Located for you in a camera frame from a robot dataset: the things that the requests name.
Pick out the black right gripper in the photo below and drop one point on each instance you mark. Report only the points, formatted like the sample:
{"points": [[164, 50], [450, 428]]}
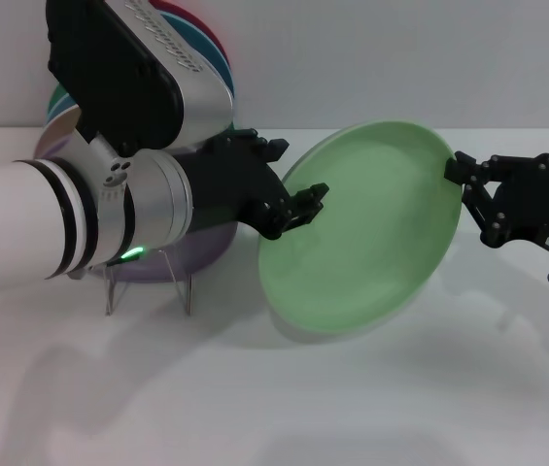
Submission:
{"points": [[531, 204]]}

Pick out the clear acrylic plate rack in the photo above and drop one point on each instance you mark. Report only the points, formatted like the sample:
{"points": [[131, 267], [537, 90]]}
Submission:
{"points": [[186, 291]]}

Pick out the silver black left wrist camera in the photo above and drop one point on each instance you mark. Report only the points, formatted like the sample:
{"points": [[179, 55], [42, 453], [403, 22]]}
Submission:
{"points": [[123, 73]]}

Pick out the purple plate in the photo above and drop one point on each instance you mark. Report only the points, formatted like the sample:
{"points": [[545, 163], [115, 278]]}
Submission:
{"points": [[191, 257]]}

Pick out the light blue plate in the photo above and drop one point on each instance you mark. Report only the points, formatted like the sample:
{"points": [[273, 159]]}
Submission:
{"points": [[62, 108]]}

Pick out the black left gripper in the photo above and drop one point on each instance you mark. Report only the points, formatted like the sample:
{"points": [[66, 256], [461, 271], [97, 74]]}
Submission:
{"points": [[230, 179]]}

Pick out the beige plate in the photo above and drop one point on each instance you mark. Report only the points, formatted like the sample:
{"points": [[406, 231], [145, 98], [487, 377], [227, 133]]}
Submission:
{"points": [[60, 128]]}

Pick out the light green plate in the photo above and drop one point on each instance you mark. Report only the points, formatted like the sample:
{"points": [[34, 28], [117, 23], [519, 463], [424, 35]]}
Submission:
{"points": [[366, 233]]}

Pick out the teal blue plate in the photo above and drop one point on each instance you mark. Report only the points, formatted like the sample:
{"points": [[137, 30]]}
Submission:
{"points": [[216, 58]]}

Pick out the red plate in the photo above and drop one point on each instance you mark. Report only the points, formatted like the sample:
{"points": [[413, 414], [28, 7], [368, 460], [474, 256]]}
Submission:
{"points": [[191, 14]]}

